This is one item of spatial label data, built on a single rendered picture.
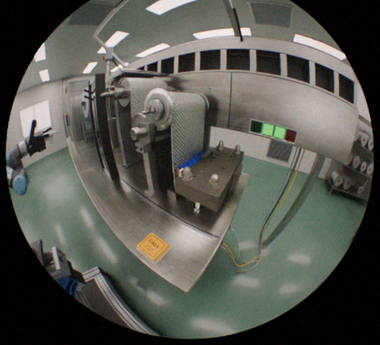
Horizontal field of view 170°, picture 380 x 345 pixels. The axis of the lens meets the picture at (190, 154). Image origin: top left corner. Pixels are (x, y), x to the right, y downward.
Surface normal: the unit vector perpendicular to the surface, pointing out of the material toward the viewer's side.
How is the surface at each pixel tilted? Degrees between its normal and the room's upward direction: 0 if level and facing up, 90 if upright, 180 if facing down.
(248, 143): 90
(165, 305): 0
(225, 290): 0
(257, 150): 90
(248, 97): 90
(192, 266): 0
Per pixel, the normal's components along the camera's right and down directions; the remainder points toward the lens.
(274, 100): -0.54, 0.35
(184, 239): 0.02, -0.90
